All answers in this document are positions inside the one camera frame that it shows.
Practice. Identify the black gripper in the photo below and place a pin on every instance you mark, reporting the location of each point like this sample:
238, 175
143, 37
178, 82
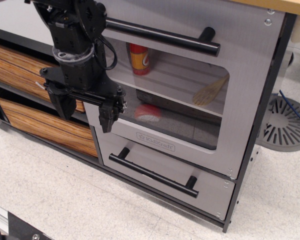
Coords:
104, 92

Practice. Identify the grey toy oven door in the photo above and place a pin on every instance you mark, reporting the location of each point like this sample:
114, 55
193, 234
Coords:
185, 107

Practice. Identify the black oven door handle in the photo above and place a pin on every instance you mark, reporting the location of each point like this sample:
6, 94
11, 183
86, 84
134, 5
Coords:
203, 44

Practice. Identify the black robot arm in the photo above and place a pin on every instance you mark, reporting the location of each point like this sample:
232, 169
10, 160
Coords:
76, 28

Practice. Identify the white oven shelf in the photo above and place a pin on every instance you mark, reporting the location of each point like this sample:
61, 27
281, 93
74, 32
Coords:
175, 78

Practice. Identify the lower wood grain bin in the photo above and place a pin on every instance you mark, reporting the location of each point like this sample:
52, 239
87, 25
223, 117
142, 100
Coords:
69, 134

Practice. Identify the wood grain bin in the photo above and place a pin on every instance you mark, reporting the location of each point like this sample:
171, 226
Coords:
69, 134
22, 71

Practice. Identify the red white toy cheese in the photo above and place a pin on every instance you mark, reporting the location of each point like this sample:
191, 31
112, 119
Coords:
147, 113

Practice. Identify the red yellow toy bottle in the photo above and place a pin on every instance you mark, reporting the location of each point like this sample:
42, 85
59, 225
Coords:
140, 61

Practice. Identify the upper wood grain bin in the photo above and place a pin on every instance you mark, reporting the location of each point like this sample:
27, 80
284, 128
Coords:
22, 71

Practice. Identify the wooden slotted spatula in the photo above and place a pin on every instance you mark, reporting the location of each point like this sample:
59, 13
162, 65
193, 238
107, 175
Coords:
208, 93

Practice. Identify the grey round slotted base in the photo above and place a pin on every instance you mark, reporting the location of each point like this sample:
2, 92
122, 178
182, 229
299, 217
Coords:
281, 130

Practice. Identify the wooden countertop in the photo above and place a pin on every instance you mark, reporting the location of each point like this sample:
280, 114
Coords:
288, 6

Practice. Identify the black bracket with screw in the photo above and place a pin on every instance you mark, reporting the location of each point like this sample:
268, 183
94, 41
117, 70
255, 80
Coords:
22, 230

